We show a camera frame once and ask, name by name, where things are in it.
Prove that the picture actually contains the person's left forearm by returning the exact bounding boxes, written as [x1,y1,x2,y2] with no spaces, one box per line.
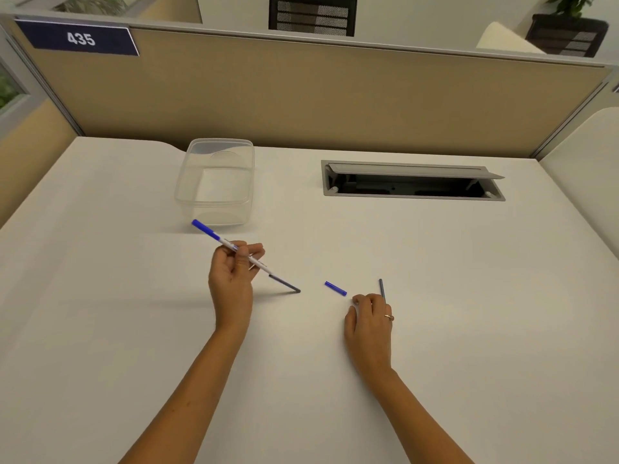
[117,324,248,464]

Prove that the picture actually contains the grey desk cable box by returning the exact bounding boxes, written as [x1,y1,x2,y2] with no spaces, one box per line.
[321,160,506,202]

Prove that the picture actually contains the person's right hand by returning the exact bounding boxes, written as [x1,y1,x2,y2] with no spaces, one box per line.
[344,293,395,378]

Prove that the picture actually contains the white pen with blue end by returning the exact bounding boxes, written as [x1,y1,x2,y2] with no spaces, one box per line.
[192,219,302,294]

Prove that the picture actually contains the dark blue number sign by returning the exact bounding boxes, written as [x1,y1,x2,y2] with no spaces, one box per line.
[14,19,141,57]

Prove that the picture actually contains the beige side partition panel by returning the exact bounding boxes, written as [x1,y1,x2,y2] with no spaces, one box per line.
[0,31,85,228]

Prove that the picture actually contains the person's right forearm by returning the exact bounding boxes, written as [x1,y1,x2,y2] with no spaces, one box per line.
[358,364,476,464]

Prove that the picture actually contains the green plant behind glass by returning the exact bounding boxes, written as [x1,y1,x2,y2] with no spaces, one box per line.
[51,0,130,16]

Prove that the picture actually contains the green potted plant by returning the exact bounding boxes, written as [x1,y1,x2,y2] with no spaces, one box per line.
[546,0,596,19]

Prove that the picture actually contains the clear plastic container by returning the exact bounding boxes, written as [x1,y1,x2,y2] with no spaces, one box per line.
[174,138,256,227]

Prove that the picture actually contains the person's left hand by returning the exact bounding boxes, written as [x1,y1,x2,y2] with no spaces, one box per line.
[208,241,266,334]

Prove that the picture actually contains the black mesh office chair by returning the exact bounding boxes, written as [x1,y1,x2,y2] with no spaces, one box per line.
[525,14,610,58]
[268,0,359,37]

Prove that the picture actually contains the beige desk partition panel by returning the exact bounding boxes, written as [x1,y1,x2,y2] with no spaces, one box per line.
[0,13,619,161]

